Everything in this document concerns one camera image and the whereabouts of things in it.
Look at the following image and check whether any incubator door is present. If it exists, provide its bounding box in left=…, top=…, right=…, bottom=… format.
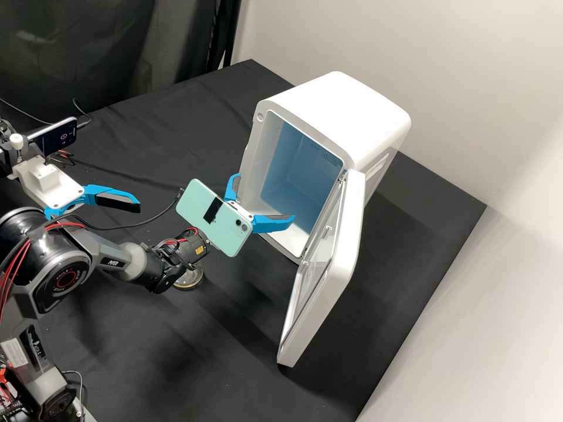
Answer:
left=276, top=169, right=367, bottom=369

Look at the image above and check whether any black cable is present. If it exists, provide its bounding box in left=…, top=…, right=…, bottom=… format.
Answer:
left=0, top=97, right=94, bottom=130
left=66, top=188, right=185, bottom=232

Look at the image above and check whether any wrist camera phone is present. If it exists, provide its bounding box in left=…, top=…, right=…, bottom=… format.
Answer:
left=175, top=177, right=255, bottom=258
left=8, top=115, right=81, bottom=155

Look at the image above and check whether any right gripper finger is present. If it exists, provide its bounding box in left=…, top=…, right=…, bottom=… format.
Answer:
left=249, top=212, right=296, bottom=234
left=223, top=172, right=243, bottom=203

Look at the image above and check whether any left wrist camera phone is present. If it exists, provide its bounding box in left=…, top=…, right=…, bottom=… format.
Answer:
left=8, top=115, right=81, bottom=155

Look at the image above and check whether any white incubator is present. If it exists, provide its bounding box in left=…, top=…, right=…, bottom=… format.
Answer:
left=236, top=71, right=412, bottom=264

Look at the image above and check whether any right wrist camera phone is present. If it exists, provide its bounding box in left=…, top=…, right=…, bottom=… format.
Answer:
left=175, top=177, right=255, bottom=258

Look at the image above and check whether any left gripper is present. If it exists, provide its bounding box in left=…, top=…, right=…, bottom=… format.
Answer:
left=12, top=157, right=143, bottom=221

